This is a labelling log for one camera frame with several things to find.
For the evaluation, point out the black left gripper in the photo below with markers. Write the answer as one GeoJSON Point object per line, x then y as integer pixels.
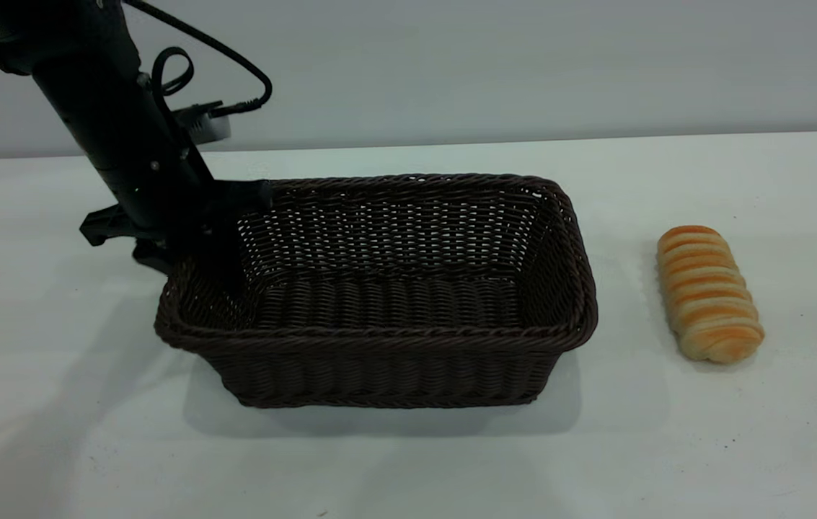
{"type": "Point", "coordinates": [163, 205]}

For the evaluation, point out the black woven wicker basket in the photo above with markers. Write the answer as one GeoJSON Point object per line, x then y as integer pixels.
{"type": "Point", "coordinates": [394, 360]}

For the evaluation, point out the striped orange bread roll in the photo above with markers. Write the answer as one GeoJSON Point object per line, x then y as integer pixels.
{"type": "Point", "coordinates": [707, 295]}

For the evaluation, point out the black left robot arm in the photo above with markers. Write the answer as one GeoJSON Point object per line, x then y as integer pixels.
{"type": "Point", "coordinates": [84, 72]}

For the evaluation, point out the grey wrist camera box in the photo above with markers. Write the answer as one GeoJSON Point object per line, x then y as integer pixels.
{"type": "Point", "coordinates": [208, 126]}

